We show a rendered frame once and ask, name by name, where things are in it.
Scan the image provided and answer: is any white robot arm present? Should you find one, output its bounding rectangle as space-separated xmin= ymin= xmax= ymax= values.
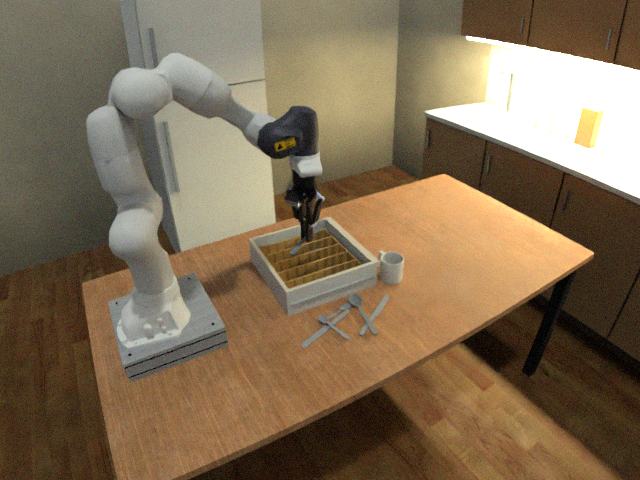
xmin=86 ymin=53 xmax=322 ymax=350

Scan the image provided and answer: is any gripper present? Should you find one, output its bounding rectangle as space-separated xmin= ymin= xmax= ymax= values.
xmin=286 ymin=170 xmax=326 ymax=243

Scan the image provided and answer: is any wooden cutlery tray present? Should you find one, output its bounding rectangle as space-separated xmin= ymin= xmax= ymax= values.
xmin=259 ymin=229 xmax=362 ymax=289

